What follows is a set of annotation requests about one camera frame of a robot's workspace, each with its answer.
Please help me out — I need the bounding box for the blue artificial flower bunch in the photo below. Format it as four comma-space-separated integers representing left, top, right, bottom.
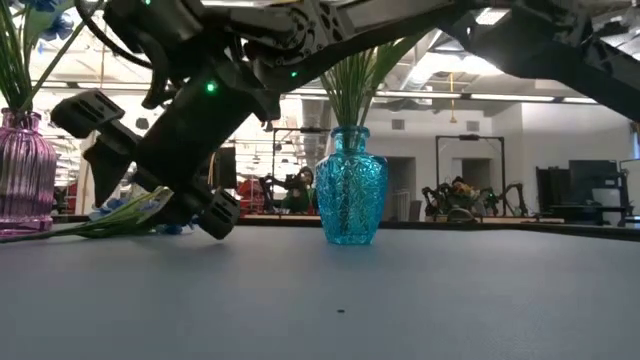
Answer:
0, 185, 199, 245
0, 0, 81, 114

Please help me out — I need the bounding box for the black monitor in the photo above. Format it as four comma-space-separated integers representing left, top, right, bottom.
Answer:
212, 146, 238, 190

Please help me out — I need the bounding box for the person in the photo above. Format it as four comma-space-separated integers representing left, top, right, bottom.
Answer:
269, 166, 317, 215

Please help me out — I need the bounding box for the yellow artificial tulip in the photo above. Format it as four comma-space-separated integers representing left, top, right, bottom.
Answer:
367, 30, 430, 126

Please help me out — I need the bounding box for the silver ventilation duct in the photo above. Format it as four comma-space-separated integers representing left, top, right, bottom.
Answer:
299, 97, 332, 169

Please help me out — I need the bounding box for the teal glass vase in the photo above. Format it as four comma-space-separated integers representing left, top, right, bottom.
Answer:
314, 125, 389, 246

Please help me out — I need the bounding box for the pink ribbed glass vase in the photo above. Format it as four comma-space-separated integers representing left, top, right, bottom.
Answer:
0, 108, 58, 237

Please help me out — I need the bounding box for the grey table mat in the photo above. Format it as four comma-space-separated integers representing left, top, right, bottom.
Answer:
0, 222, 640, 360

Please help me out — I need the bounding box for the dark desk with monitors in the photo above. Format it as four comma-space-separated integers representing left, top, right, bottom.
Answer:
535, 158, 640, 224

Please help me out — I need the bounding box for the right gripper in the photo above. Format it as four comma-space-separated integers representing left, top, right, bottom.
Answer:
49, 64, 282, 242

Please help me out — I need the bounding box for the long ceiling light rail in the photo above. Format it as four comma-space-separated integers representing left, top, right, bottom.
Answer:
29, 79, 601, 106

